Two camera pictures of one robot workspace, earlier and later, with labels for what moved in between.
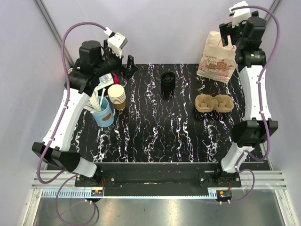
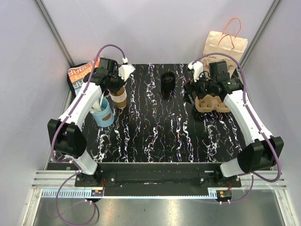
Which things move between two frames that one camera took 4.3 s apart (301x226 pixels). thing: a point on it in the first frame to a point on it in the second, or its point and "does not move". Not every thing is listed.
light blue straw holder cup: x=105 y=117 does not move
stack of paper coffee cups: x=117 y=95 does not move
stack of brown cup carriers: x=221 y=103 does not move
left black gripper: x=130 y=68 to x=122 y=82
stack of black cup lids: x=168 y=81 does not move
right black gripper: x=226 y=29 to x=190 y=87
